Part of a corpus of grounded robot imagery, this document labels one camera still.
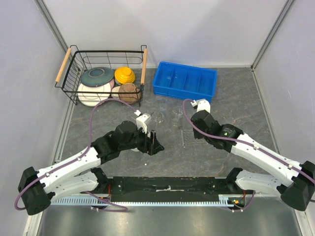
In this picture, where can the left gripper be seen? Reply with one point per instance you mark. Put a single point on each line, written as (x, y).
(151, 146)

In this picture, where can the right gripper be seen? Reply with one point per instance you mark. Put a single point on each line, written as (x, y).
(197, 134)

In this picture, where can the clear acrylic tube rack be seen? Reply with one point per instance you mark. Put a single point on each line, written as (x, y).
(187, 137)

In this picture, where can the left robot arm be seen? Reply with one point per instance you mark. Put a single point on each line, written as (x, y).
(81, 172)

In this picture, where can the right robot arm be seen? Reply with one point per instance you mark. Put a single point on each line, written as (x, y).
(292, 181)

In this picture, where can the glass petri dish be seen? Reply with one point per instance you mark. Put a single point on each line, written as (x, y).
(158, 117)

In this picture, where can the glass conical flask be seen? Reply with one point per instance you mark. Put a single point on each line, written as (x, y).
(178, 111)

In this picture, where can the glass beaker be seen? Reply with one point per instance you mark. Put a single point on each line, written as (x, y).
(163, 106)

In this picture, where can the blue plastic divided bin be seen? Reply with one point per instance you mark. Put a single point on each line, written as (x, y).
(184, 81)

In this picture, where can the brown ceramic bowl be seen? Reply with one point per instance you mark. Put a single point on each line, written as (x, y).
(129, 93)

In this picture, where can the white ceramic bowl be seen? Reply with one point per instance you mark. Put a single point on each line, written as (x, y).
(115, 92)

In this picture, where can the yellow ceramic bowl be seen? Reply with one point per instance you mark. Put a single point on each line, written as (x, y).
(124, 75)

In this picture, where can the white ceramic plate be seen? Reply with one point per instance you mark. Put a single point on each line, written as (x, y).
(91, 96)

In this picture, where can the teal ceramic plate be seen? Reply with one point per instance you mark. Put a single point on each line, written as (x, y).
(97, 76)

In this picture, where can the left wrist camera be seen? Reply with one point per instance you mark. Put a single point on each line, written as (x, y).
(142, 122)

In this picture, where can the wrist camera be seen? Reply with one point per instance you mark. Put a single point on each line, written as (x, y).
(201, 105)
(142, 122)

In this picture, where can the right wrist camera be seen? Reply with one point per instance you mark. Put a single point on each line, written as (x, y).
(201, 105)

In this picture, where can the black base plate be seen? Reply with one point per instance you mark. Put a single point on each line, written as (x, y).
(167, 188)

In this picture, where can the black wire basket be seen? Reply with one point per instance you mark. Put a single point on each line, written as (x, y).
(76, 62)

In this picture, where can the light blue cable duct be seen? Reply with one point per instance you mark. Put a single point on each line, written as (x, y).
(87, 200)

